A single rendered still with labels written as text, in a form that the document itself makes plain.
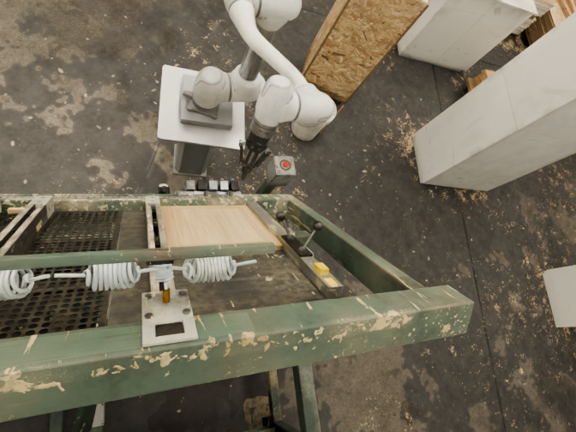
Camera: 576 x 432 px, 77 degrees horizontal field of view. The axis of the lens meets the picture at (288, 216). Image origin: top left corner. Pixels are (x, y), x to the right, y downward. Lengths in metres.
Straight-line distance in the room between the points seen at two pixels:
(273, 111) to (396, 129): 2.87
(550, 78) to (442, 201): 1.46
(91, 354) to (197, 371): 0.19
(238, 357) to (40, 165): 2.42
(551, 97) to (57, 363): 3.03
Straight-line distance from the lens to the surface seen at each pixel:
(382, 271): 1.28
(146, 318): 0.81
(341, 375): 3.03
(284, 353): 0.82
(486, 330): 3.99
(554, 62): 3.20
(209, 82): 2.03
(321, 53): 3.31
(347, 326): 0.86
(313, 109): 1.29
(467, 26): 4.59
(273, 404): 2.64
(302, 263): 1.27
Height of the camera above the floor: 2.66
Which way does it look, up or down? 63 degrees down
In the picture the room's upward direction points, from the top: 49 degrees clockwise
